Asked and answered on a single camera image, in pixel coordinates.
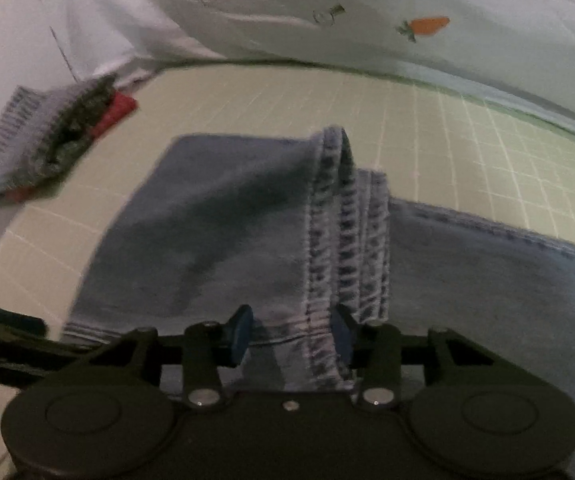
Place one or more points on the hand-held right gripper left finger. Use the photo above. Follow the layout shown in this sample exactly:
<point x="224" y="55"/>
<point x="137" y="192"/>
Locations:
<point x="240" y="335"/>

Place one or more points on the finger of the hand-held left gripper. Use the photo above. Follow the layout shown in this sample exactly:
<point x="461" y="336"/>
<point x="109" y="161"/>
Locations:
<point x="12" y="321"/>
<point x="27" y="355"/>

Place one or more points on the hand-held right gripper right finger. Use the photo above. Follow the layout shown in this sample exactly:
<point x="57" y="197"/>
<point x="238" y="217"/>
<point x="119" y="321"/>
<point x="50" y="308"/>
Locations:
<point x="342" y="337"/>

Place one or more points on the blue denim jeans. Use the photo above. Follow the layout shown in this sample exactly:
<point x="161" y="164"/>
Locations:
<point x="207" y="230"/>

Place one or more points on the folded grey plaid shirt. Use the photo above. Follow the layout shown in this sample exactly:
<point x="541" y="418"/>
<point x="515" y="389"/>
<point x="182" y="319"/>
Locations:
<point x="22" y="135"/>

